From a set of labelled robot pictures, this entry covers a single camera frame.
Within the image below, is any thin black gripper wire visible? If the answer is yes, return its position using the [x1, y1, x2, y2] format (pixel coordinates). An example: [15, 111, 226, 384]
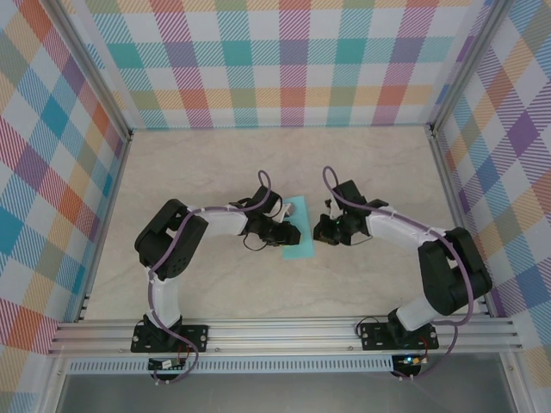
[344, 231, 374, 247]
[240, 234, 270, 255]

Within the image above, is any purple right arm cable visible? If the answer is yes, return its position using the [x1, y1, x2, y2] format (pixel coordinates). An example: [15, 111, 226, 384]
[321, 166, 477, 382]

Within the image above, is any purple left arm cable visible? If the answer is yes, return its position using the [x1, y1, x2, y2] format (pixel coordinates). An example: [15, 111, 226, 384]
[147, 170, 275, 385]

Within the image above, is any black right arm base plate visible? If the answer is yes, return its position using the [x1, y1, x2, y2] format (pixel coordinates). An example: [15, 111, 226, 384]
[359, 322, 440, 352]

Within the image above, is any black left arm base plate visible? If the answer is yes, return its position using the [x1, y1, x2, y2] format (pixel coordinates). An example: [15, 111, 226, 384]
[131, 324, 210, 354]

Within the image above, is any slotted grey cable tray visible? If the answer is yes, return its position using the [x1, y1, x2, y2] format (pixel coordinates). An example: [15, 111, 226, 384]
[67, 360, 395, 374]

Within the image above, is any thin black base wire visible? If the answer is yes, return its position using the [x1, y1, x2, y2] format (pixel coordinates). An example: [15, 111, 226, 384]
[355, 311, 391, 339]

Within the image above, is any thin black right gripper wire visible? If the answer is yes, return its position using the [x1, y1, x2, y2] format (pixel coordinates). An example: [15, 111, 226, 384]
[344, 231, 374, 247]

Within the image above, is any light blue paper sheet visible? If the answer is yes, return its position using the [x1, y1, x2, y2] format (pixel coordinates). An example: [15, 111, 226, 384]
[282, 195, 317, 262]

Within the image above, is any small left circuit board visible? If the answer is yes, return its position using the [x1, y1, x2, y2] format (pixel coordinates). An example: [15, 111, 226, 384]
[147, 358, 186, 372]

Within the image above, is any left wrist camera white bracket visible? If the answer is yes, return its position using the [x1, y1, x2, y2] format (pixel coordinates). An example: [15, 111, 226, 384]
[275, 201, 298, 224]

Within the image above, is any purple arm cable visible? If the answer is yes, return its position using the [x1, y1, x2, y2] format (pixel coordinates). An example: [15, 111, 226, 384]
[321, 166, 477, 382]
[147, 170, 275, 385]

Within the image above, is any aluminium frame post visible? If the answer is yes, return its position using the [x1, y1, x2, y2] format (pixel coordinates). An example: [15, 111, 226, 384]
[428, 0, 513, 134]
[50, 0, 133, 139]

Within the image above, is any aluminium mounting rail beam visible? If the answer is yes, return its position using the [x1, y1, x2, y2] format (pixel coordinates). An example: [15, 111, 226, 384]
[46, 317, 524, 356]

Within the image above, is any thin black left gripper wire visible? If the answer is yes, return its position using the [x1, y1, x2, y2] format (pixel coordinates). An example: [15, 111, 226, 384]
[240, 234, 270, 255]

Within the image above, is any aluminium table edge rail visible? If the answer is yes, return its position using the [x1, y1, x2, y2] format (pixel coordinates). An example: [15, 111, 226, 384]
[75, 131, 134, 324]
[428, 126, 494, 319]

